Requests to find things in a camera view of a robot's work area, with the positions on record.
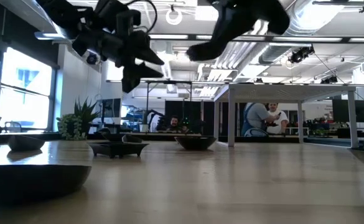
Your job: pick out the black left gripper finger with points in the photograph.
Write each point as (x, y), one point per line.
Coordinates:
(135, 76)
(144, 51)

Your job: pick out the black teardrop mini plate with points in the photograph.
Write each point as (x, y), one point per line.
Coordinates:
(26, 143)
(29, 183)
(132, 139)

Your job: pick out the black square mini plate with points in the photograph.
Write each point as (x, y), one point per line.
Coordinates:
(116, 149)

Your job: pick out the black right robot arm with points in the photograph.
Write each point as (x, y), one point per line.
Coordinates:
(250, 12)

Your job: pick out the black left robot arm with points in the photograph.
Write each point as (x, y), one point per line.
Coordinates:
(63, 12)

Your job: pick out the black background robot arm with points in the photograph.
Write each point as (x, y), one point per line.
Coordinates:
(153, 115)

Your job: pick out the white ceiling pipe bundle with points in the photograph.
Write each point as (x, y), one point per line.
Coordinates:
(240, 59)

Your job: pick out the black monitor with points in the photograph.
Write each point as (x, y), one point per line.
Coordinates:
(111, 108)
(351, 110)

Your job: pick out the black partition panel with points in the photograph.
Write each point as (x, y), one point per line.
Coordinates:
(197, 109)

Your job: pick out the person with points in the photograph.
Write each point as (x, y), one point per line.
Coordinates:
(256, 115)
(174, 122)
(282, 119)

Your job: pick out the green succulent plant in pot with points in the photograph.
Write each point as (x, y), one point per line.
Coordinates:
(85, 115)

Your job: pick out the black ceiling device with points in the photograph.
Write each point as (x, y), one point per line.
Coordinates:
(300, 54)

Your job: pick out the long overhead light bar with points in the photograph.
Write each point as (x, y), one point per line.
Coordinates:
(306, 39)

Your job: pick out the black ceiling camera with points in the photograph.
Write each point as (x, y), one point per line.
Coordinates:
(92, 58)

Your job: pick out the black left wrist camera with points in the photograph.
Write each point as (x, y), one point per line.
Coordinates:
(128, 23)

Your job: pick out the black aluminium rig frame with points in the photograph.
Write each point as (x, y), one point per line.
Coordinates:
(160, 137)

